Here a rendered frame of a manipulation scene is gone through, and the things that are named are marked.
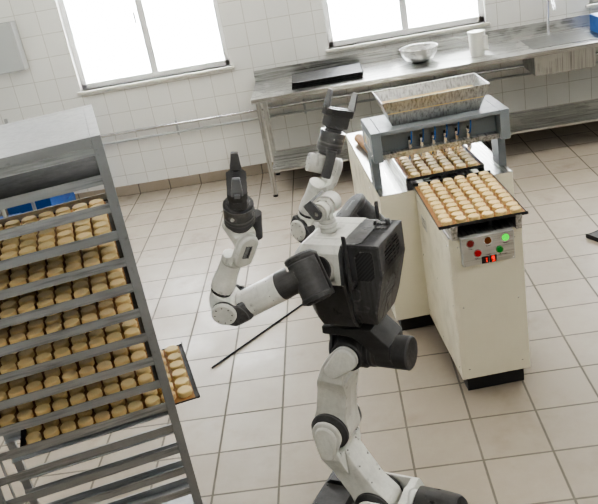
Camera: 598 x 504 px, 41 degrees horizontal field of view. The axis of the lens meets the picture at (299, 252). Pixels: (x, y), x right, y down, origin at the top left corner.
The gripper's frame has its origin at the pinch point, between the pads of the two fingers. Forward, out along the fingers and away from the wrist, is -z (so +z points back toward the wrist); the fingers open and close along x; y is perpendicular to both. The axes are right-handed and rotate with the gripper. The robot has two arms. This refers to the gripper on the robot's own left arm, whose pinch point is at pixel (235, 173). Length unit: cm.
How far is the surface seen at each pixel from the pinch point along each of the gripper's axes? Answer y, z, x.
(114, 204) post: -36.5, 19.6, 12.8
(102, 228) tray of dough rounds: -43, 32, 17
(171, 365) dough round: -29, 97, 10
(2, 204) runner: -68, 15, 11
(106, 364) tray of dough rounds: -47, 73, -5
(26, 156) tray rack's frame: -58, 2, 16
